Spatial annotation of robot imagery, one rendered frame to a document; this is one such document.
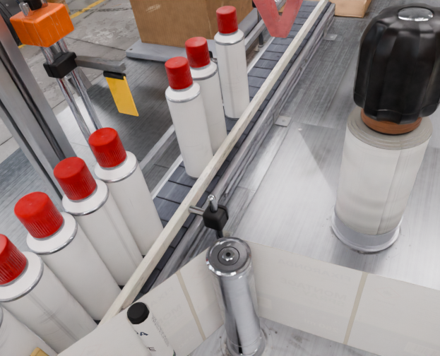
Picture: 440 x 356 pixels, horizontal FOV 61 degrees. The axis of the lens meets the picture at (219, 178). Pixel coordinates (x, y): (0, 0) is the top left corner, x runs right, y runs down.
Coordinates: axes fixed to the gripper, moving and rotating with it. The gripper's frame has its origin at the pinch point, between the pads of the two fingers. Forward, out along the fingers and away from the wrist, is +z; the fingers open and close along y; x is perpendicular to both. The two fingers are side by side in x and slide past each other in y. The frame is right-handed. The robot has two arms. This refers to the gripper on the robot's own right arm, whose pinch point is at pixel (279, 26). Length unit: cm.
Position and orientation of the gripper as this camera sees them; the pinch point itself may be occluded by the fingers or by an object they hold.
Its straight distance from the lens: 34.7
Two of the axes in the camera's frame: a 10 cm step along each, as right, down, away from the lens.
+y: 4.4, -6.7, 5.9
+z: 1.3, 7.0, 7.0
